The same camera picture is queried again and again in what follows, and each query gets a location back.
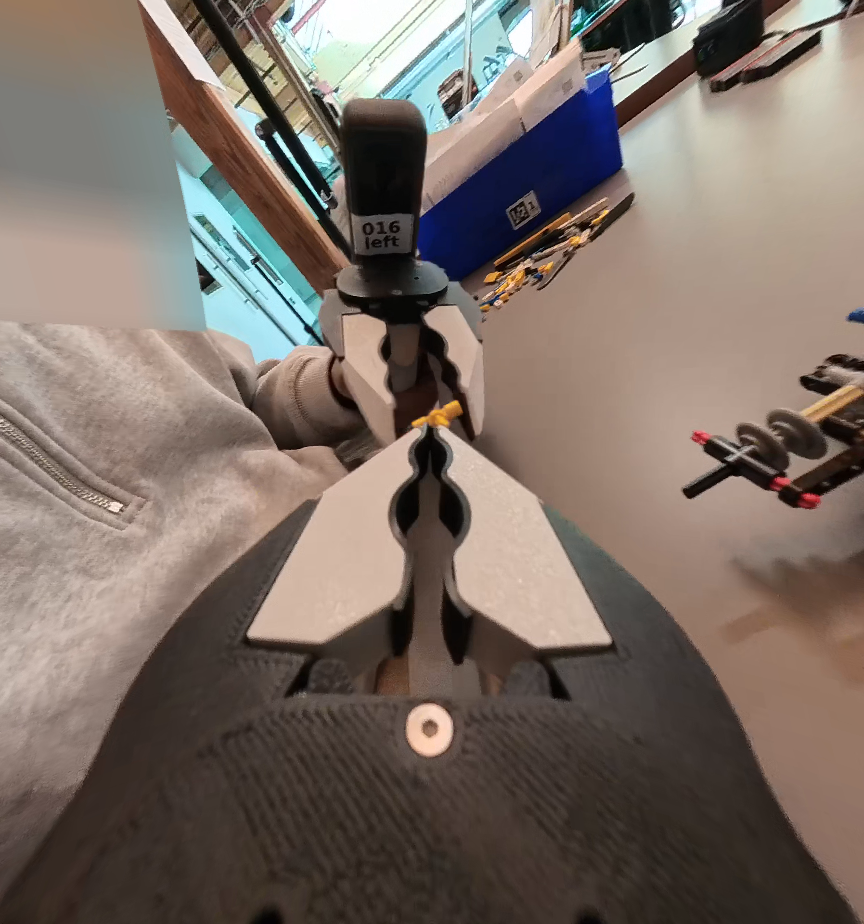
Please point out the pile of loose lego pieces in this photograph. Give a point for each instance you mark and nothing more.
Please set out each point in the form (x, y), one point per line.
(547, 245)

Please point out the small black battery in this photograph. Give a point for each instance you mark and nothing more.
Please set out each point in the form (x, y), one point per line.
(778, 58)
(726, 78)

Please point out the black tripod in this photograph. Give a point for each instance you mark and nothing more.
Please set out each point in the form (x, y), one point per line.
(266, 131)

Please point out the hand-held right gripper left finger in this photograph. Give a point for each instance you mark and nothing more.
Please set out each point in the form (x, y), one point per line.
(331, 570)

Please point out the white paper bags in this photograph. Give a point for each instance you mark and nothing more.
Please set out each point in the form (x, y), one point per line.
(489, 137)

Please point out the blue plastic bin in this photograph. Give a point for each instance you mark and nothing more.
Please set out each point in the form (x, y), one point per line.
(547, 166)

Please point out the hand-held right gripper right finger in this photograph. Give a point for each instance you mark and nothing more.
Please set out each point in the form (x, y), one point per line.
(525, 570)

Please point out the black cube camera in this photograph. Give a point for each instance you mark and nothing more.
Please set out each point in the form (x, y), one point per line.
(728, 40)

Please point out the small yellow lego piece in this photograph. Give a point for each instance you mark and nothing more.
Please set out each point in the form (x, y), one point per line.
(435, 416)

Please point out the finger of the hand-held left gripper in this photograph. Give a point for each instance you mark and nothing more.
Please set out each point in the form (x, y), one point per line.
(468, 361)
(363, 361)

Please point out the lego vehicle model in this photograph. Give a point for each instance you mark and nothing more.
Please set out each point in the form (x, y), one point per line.
(793, 433)

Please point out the wooden pillar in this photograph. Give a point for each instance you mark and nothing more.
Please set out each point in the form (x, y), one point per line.
(244, 151)

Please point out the person's grey sweatshirt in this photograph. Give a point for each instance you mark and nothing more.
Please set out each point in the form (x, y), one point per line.
(114, 577)

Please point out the person's left forearm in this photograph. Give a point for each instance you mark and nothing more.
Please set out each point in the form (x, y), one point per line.
(294, 390)

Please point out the person's left hand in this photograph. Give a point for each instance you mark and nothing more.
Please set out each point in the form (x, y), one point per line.
(421, 397)

